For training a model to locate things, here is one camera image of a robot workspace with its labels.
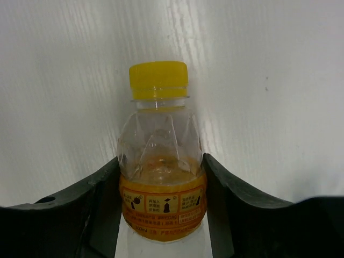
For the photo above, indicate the small bottle yellow cap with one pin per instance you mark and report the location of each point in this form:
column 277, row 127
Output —
column 162, row 183

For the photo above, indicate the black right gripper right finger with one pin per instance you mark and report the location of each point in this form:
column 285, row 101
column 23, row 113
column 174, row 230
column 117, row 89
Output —
column 247, row 222

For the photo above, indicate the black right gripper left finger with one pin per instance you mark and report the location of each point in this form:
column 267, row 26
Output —
column 81, row 220

